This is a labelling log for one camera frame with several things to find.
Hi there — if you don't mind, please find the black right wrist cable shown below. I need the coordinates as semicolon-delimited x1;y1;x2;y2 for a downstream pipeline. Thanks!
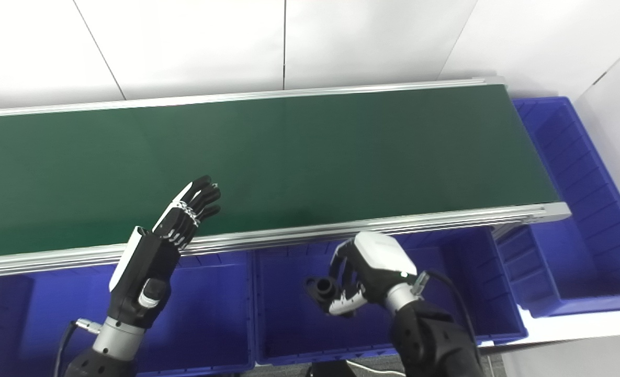
412;269;487;377

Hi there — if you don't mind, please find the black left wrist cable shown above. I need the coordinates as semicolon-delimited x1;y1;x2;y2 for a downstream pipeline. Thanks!
53;318;104;377

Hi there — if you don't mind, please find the green conveyor belt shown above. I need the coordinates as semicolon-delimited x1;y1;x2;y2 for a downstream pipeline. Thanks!
0;84;560;260
0;76;572;278

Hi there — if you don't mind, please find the black plastic bracket part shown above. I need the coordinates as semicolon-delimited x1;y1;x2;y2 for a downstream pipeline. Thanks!
305;276;343;311

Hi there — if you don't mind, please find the large blue plastic bin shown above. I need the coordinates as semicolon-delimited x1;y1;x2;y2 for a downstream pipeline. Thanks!
493;97;620;319

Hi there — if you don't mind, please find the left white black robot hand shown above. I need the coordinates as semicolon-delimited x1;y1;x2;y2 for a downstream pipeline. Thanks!
108;175;221;329

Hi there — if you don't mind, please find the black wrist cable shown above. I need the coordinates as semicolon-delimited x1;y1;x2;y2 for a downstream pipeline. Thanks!
412;269;487;377
53;318;104;377

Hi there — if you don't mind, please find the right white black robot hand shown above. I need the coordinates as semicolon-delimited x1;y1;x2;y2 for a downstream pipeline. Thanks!
328;232;420;317

